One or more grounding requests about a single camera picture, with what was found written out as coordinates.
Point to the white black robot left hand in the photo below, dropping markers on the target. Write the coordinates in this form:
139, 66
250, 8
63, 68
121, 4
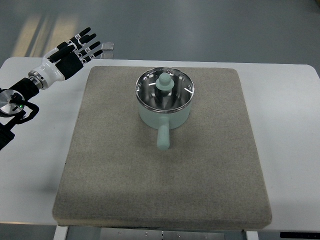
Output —
65, 60

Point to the glass lid with green knob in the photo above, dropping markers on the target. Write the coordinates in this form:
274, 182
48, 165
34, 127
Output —
164, 90

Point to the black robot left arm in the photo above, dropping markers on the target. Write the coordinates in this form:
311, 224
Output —
15, 104

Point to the small clear plastic block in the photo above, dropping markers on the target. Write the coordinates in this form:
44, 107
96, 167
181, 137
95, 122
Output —
107, 50

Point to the mint green saucepan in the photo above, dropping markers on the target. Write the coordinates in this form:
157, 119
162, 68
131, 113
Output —
164, 120

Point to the grey fabric mat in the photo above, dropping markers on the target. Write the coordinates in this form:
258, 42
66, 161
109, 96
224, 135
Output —
209, 179

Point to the metal plate under table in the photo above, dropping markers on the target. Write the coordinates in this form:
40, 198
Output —
148, 234

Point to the white table frame leg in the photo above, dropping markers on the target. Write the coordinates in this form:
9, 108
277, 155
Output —
61, 233

